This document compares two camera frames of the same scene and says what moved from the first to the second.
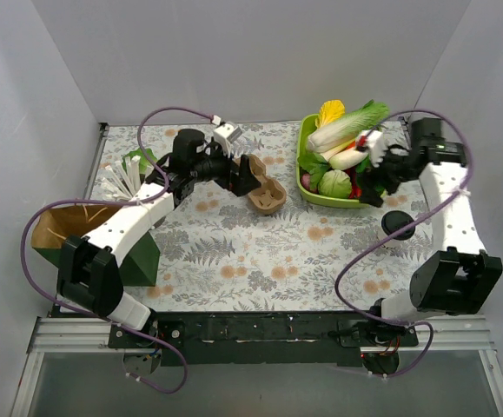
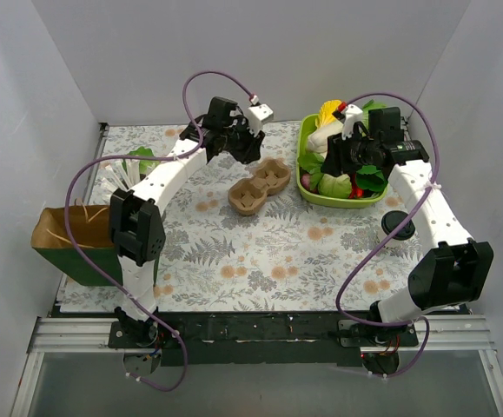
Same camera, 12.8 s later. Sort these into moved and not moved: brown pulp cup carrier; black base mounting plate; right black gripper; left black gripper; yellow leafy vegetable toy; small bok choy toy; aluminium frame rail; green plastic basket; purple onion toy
Moved: brown pulp cup carrier; left black gripper; right black gripper
Not moved: small bok choy toy; yellow leafy vegetable toy; green plastic basket; aluminium frame rail; black base mounting plate; purple onion toy
